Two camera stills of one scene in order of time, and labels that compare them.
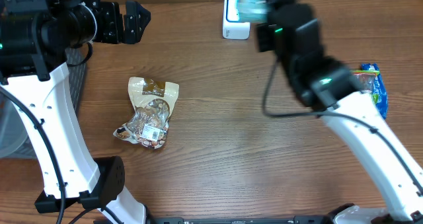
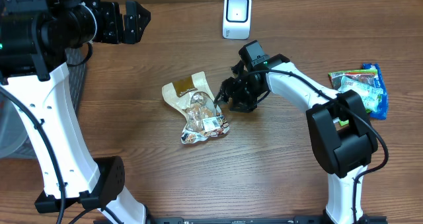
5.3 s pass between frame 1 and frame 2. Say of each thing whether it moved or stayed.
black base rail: stayed
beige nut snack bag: moved
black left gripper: stayed
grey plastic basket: stayed
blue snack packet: stayed
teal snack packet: moved
